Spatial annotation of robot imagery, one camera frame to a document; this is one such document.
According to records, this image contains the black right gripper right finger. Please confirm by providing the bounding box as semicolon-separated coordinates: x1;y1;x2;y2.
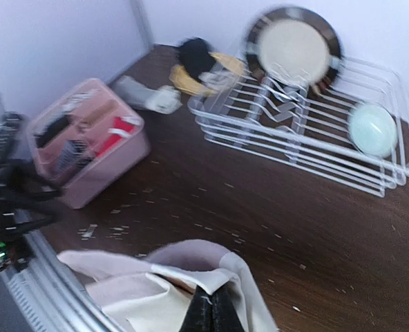
212;286;245;332

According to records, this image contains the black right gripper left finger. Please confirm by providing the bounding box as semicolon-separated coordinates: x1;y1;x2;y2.
180;286;213;332

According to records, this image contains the pink white underwear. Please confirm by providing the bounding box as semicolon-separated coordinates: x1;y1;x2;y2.
57;239;278;331

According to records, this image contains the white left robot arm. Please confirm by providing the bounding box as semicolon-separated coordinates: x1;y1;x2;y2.
0;98;62;272

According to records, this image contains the striped rolled underwear in box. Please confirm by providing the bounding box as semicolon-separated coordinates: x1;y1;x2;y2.
54;140;93;176

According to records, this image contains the red rolled cloth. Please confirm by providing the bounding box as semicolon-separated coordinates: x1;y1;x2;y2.
95;116;140;158

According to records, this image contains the pink plastic organizer box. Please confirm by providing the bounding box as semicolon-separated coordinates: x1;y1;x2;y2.
26;78;150;209

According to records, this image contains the black rolled cloth in box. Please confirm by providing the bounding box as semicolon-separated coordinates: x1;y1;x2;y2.
34;115;70;148

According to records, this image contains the light blue bowl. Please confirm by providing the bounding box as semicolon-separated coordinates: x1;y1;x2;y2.
348;104;398;158

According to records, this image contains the yellow plate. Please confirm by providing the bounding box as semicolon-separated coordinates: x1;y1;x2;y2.
169;52;245;96

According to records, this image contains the black sock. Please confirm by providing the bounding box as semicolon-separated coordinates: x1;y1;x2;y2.
177;37;216;82

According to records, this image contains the black rimmed beige plate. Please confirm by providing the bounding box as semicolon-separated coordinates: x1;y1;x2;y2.
244;6;343;94

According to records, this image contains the aluminium front rail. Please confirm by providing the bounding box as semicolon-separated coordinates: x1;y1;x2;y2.
1;231;123;332

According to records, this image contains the white wire dish rack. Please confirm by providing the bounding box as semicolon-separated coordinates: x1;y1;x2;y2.
188;58;409;197

